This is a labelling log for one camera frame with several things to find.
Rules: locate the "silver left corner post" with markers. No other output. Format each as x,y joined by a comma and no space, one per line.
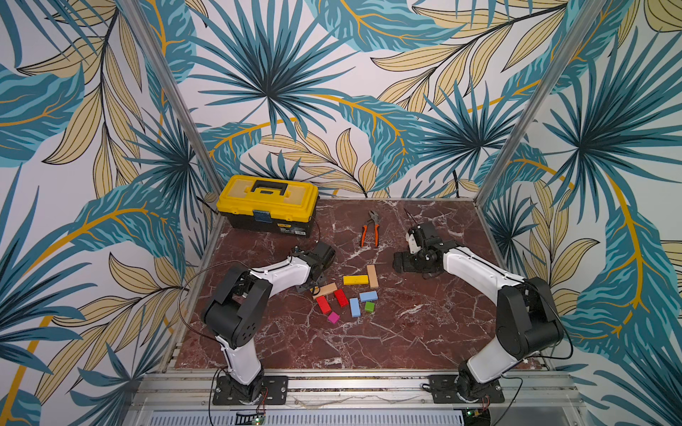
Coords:
146,38

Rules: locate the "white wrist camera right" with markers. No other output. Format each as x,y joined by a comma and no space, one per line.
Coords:
412,244

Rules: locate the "yellow black toolbox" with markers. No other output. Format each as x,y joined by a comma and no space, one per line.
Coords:
272,206

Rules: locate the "light blue upright block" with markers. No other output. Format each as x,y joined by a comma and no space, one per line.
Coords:
355,307

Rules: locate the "magenta small cube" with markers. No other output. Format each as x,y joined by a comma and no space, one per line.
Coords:
333,317

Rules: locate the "light blue flat block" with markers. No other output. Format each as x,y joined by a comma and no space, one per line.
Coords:
370,296

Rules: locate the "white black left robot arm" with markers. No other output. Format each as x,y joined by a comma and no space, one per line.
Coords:
234,314

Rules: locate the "red block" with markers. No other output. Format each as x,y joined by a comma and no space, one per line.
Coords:
324,305
341,297

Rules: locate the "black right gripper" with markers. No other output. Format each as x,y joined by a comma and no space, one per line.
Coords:
404,261

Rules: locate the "natural wood long block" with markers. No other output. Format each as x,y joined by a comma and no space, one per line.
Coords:
372,276

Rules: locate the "yellow long block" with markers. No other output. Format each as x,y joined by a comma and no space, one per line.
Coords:
353,280

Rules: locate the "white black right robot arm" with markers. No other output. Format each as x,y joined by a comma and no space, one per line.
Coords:
527,321

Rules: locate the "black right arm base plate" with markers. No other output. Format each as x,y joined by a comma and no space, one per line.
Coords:
451,389

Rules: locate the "silver aluminium corner post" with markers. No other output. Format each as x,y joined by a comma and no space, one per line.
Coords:
587,15

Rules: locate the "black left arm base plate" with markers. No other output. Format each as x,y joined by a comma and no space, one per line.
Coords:
272,390

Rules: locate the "orange groove joint pliers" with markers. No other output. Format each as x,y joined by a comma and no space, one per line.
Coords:
372,225

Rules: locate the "aluminium front rail frame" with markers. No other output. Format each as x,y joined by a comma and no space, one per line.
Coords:
355,397

